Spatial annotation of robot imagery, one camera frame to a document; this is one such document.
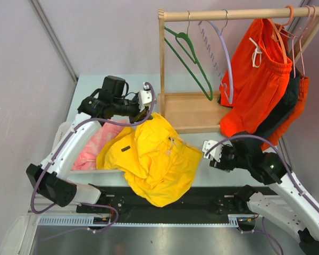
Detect white plastic basket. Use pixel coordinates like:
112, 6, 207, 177
53, 121, 128, 175

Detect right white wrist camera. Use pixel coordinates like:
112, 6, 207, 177
202, 140, 223, 162

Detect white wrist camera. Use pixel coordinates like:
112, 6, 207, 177
202, 140, 223, 162
138, 81, 157, 111

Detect orange shorts rear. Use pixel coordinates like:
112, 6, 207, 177
267, 76, 309, 146

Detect black shorts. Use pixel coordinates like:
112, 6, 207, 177
254, 70, 300, 139

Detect white slotted cable duct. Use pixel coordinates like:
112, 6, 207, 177
38, 215, 255, 228

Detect purple cable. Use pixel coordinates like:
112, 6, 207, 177
204, 134, 319, 255
30, 81, 157, 234

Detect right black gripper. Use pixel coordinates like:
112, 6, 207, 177
208, 142, 248, 173

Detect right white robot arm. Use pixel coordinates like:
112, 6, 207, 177
202, 133, 319, 254

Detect lavender hanger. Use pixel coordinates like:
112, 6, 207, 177
198, 11, 234, 104

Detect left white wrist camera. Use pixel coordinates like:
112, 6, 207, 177
138, 81, 157, 111

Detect orange shorts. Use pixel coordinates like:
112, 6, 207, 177
267, 76, 309, 146
220, 19, 292, 137

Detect orange shorts front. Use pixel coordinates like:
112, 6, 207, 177
220, 19, 292, 137

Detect green hanger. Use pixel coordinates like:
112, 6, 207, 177
164, 11, 214, 101

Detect pink garment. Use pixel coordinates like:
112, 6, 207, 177
71, 123, 124, 171

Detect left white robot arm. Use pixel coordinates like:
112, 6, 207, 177
26, 75, 156, 214

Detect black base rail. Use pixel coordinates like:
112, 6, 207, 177
76, 186, 256, 223

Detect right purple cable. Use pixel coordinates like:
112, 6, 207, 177
204, 134, 319, 255

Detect yellow shorts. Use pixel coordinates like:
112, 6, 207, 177
96, 113, 203, 207

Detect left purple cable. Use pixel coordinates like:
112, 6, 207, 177
30, 81, 157, 234

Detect wooden clothes rack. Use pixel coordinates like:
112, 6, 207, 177
158, 7, 319, 134

